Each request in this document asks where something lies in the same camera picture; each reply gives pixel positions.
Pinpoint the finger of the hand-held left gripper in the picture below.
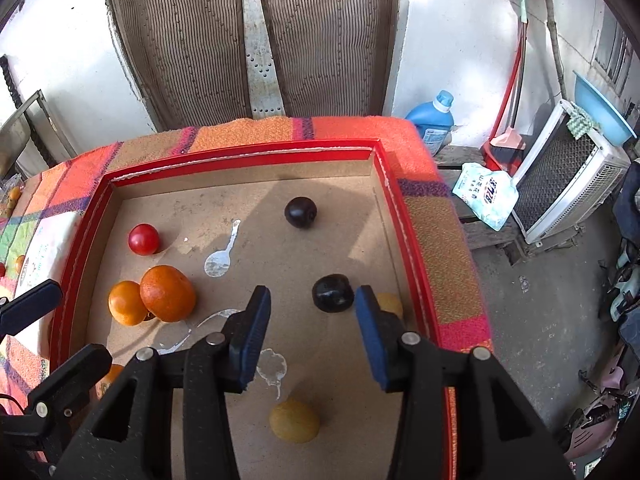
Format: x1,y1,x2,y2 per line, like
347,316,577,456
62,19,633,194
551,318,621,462
0,280,63,338
27,344,113,418

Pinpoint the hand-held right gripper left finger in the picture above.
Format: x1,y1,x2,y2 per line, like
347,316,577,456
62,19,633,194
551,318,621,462
50,285,272,480

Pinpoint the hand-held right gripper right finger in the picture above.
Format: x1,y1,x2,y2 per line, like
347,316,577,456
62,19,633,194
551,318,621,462
354,285,576,480

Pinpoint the small green kiwi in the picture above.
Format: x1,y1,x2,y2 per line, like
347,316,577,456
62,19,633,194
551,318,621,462
375,293,404,321

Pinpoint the dark purple plum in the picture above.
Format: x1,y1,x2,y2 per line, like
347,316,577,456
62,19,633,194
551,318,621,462
312,274,357,313
284,196,318,229

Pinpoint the light navel orange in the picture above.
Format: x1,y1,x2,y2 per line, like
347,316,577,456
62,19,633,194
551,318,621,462
108,280,151,326

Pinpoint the large green kiwi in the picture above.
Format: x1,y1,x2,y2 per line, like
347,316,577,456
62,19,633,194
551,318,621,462
269,399,321,443

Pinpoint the large dark orange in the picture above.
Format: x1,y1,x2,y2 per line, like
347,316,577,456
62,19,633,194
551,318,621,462
139,265,196,322

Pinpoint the red cardboard box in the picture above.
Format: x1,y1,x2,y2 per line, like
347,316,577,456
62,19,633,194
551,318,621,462
47,137,458,480

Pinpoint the white tissue pack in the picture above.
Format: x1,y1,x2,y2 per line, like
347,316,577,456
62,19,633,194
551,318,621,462
12,210,86,321

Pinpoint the pile of kumquats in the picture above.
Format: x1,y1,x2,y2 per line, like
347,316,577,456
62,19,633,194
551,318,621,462
2,185,23,216

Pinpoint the clear plastic clamshell container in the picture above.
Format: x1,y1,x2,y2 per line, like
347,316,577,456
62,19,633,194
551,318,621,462
0,175,26,218

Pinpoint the colourful plaid blanket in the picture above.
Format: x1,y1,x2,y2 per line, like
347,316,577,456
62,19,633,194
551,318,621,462
0,115,495,461

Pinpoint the wooden pallet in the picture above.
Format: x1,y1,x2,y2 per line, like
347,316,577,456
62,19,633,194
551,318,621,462
432,145,531,266

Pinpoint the metal sink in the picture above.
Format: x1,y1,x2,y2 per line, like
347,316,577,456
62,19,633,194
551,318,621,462
0,89,76,181

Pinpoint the white refill pouch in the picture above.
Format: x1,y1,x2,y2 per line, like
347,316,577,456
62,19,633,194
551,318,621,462
452,161,521,232

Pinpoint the blue detergent bottle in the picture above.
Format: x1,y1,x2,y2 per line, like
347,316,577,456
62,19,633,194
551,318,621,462
405,90,456,156

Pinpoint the pink scooter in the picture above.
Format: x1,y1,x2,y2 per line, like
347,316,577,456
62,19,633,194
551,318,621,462
564,355,640,466

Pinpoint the dark parked scooter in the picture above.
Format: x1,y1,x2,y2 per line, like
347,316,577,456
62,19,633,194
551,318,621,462
597,160,640,361

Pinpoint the white air conditioner unit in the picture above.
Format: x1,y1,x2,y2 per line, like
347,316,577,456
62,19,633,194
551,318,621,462
510,99,632,245

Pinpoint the green checked cloth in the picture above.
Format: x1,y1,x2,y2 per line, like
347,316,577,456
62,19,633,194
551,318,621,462
564,102,601,140

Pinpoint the brown ribbed double door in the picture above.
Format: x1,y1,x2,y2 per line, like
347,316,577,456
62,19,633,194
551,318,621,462
102,0,403,131

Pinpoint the blue plastic basin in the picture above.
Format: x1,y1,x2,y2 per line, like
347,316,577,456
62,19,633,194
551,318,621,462
572,71,638,145

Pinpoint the wooden stick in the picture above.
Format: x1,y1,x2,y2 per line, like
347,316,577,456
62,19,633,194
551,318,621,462
542,0,568,101

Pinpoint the barred window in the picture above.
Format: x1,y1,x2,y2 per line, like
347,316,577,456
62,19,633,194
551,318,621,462
592,5,633,96

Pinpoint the black hose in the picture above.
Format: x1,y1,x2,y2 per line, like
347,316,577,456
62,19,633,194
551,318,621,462
0,55,21,108

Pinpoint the red long-handled dustpan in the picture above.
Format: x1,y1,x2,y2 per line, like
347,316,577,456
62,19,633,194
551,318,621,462
481,0,530,173

